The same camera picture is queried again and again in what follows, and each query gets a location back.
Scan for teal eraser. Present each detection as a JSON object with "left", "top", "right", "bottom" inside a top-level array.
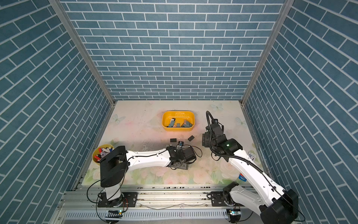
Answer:
[{"left": 182, "top": 119, "right": 193, "bottom": 128}]

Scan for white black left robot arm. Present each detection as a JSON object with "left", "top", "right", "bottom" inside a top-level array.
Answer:
[{"left": 95, "top": 145, "right": 197, "bottom": 202}]

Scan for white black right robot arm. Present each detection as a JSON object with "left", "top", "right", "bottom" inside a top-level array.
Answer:
[{"left": 202, "top": 123, "right": 298, "bottom": 224}]

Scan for yellow plastic storage box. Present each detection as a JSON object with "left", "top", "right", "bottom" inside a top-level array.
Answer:
[{"left": 162, "top": 111, "right": 195, "bottom": 132}]

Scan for red blue glue tube package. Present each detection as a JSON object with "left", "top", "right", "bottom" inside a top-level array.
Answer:
[{"left": 248, "top": 151, "right": 257, "bottom": 161}]

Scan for right electronics board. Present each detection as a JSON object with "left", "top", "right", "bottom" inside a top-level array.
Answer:
[{"left": 226, "top": 209, "right": 241, "bottom": 224}]

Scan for electronics board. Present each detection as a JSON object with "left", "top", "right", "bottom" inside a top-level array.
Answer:
[
  {"left": 226, "top": 209, "right": 241, "bottom": 224},
  {"left": 105, "top": 210, "right": 123, "bottom": 222}
]

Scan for yellow cup of pens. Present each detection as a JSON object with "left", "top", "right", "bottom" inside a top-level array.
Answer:
[{"left": 92, "top": 144, "right": 114, "bottom": 165}]

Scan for left electronics board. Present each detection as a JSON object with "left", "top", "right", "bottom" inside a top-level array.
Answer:
[{"left": 105, "top": 210, "right": 123, "bottom": 222}]

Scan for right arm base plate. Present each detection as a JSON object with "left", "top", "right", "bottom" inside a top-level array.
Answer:
[{"left": 208, "top": 191, "right": 235, "bottom": 207}]

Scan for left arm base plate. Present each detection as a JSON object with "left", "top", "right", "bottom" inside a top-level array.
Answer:
[{"left": 97, "top": 192, "right": 138, "bottom": 208}]

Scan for aluminium mounting rail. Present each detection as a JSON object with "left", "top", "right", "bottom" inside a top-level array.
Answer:
[{"left": 57, "top": 183, "right": 289, "bottom": 211}]

